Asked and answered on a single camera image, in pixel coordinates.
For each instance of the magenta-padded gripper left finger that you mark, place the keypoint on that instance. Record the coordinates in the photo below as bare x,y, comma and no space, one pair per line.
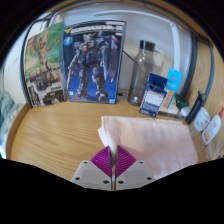
90,175

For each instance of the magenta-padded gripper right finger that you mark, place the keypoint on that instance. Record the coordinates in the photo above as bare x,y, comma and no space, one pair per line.
135,173

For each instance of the pale pink towel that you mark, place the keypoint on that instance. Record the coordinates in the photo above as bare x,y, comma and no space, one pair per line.
156,143

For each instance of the small blue carton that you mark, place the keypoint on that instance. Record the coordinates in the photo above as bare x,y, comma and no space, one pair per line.
152,98

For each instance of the dark green round container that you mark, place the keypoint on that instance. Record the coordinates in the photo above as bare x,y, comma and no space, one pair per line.
180,101

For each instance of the white bottle with red cap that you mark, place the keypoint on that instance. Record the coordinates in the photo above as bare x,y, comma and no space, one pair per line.
211,130

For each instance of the clear bottle with dark cap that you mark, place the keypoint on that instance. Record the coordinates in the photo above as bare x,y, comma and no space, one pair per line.
141,73

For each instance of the teal and white bedding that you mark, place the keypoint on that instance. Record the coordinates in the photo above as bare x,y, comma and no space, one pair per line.
8,113

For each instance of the blue robot model box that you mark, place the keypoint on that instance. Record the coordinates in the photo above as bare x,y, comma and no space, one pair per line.
91,63

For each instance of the green toy figure box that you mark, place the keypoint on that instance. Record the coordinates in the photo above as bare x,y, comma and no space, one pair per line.
41,63

